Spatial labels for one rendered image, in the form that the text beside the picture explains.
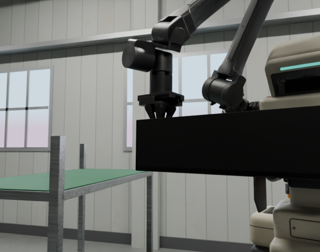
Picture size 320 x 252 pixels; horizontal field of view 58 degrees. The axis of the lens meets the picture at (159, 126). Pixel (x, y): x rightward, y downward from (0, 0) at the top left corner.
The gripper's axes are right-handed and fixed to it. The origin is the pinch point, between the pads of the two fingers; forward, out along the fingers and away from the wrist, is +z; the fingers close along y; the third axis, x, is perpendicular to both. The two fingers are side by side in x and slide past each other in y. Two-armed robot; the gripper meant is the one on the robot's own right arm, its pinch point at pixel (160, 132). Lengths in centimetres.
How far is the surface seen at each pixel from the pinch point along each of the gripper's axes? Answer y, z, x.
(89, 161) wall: -233, 16, 181
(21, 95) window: -328, -68, 144
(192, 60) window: -115, -99, 220
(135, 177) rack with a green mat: -48, 16, 48
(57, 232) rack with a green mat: -26.6, 26.5, -8.8
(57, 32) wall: -282, -150, 162
